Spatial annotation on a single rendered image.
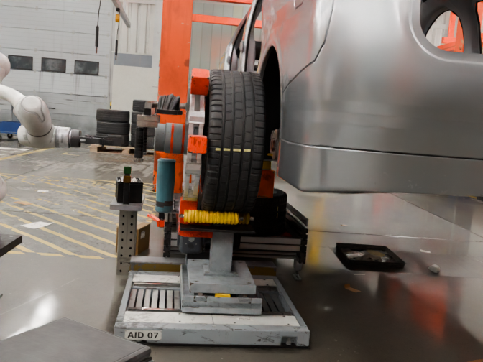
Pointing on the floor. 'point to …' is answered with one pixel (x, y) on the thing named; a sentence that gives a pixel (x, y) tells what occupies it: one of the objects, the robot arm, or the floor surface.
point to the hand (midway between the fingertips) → (120, 141)
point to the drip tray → (389, 257)
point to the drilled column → (126, 240)
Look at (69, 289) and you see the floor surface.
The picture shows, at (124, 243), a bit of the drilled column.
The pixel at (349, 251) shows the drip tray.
